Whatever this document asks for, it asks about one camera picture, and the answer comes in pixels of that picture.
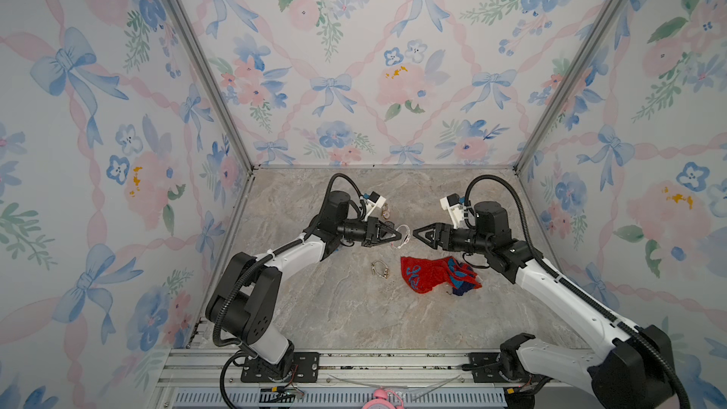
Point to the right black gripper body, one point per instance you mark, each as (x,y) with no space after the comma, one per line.
(461,239)

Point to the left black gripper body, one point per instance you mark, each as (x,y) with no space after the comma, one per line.
(360,232)

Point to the pink white watch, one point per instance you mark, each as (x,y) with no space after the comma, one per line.
(405,232)

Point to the red blue patterned cloth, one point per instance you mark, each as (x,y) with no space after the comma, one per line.
(423,275)

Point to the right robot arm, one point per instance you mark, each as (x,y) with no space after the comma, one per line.
(624,365)

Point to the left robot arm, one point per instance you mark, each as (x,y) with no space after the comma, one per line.
(243,304)

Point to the pink round object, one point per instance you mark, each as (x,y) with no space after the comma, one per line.
(385,399)

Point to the gold bracelet watch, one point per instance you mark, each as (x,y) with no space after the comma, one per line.
(380,269)

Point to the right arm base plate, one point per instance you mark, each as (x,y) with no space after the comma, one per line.
(499,367)

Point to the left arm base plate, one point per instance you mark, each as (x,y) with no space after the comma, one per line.
(301,367)

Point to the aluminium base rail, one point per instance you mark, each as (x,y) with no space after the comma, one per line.
(201,367)

